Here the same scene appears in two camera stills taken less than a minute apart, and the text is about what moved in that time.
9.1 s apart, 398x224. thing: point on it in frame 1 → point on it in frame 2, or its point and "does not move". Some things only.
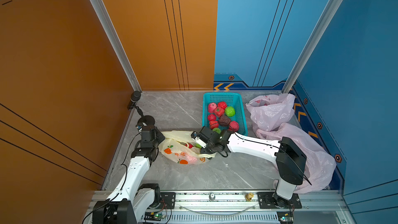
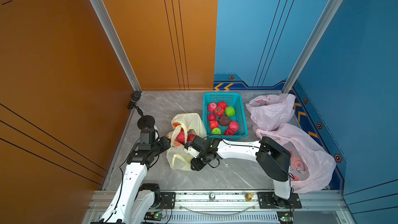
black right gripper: [202, 151] → [196, 166]
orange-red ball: [218, 111] does not move
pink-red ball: [233, 126] does not move
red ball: [222, 104] does not move
